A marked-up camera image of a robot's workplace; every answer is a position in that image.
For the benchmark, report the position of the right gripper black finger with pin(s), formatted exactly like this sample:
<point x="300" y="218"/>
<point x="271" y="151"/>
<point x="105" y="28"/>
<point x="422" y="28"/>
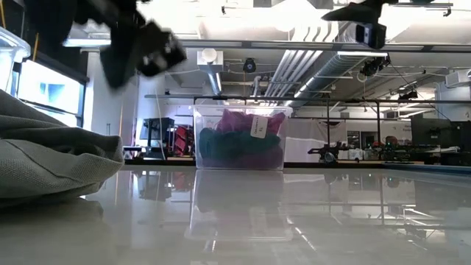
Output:
<point x="358" y="18"/>
<point x="349" y="10"/>

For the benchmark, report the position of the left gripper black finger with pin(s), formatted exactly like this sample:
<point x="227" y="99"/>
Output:
<point x="117" y="62"/>

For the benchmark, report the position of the magenta towel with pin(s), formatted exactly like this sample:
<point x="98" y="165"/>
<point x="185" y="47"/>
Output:
<point x="235" y="121"/>

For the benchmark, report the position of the dark green towel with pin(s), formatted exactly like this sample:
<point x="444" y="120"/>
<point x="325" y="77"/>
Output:
<point x="235" y="145"/>

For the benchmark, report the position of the grey towel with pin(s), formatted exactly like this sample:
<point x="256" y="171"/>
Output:
<point x="44" y="162"/>

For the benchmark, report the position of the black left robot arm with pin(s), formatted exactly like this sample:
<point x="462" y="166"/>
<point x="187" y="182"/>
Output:
<point x="55" y="14"/>

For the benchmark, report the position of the white ceiling vent box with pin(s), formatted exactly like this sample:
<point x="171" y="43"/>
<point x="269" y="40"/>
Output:
<point x="209" y="59"/>

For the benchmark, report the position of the white column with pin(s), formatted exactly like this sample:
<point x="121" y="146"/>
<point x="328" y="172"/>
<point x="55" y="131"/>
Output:
<point x="149" y="103"/>

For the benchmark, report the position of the bright window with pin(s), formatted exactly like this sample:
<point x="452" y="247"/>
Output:
<point x="48" y="92"/>

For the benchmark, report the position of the black cart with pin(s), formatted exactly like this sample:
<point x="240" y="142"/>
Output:
<point x="158" y="127"/>

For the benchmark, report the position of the white ceiling pipe run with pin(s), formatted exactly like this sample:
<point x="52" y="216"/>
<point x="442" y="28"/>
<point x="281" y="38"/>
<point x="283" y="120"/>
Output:
<point x="294" y="62"/>

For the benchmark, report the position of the clear plastic bin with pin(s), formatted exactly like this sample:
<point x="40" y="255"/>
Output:
<point x="206" y="117"/>
<point x="14" y="46"/>

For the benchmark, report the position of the black round ceiling speaker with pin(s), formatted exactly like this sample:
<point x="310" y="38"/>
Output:
<point x="249" y="65"/>

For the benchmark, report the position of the red object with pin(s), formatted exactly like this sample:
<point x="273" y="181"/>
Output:
<point x="183" y="138"/>

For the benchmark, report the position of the black background monitor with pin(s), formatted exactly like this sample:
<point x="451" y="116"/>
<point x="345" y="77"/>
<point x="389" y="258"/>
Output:
<point x="430" y="130"/>

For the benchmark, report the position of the white hanging cloth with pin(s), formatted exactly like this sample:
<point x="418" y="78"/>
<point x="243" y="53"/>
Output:
<point x="312" y="132"/>

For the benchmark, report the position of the glossy white table mat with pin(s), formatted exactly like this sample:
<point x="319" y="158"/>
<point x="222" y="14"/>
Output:
<point x="235" y="228"/>

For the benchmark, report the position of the silver ventilation duct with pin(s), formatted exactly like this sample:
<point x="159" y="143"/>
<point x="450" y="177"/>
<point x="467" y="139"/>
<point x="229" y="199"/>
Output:
<point x="331" y="70"/>

